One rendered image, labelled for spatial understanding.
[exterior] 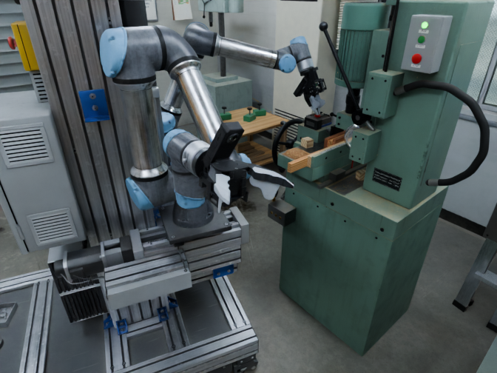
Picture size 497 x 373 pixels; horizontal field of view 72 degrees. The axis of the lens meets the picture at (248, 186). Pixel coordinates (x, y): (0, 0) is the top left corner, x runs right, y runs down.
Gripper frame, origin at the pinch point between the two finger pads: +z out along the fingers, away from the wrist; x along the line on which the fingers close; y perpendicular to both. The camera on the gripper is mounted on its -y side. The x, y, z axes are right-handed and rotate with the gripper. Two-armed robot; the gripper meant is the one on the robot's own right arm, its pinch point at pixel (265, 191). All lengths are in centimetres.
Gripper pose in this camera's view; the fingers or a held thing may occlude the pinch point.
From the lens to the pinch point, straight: 61.2
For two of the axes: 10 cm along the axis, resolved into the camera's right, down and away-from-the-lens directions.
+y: -1.1, 9.0, 4.2
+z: 6.0, 4.0, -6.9
